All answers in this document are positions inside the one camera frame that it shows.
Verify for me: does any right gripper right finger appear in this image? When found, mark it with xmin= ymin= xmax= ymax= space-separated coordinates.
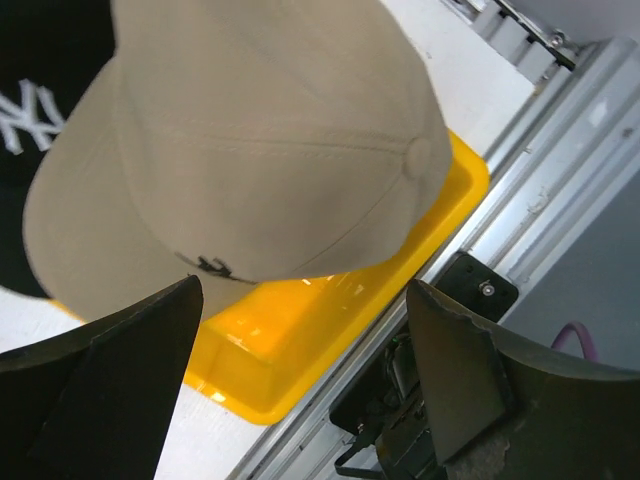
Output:
xmin=406 ymin=280 xmax=639 ymax=479

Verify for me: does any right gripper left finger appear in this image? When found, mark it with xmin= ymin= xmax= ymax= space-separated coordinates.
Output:
xmin=1 ymin=276 xmax=203 ymax=479

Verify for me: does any beige baseball cap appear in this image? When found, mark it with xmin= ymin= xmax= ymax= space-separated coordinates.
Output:
xmin=23 ymin=1 xmax=453 ymax=320

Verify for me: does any yellow plastic tray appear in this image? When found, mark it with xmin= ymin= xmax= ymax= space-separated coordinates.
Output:
xmin=52 ymin=129 xmax=491 ymax=427

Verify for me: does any black cap white logo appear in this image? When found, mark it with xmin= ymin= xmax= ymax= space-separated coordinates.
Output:
xmin=1 ymin=1 xmax=114 ymax=299

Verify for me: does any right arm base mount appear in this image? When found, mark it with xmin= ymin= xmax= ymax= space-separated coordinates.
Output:
xmin=329 ymin=252 xmax=519 ymax=479

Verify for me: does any aluminium front rail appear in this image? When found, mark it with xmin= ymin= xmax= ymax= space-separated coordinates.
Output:
xmin=232 ymin=1 xmax=639 ymax=479

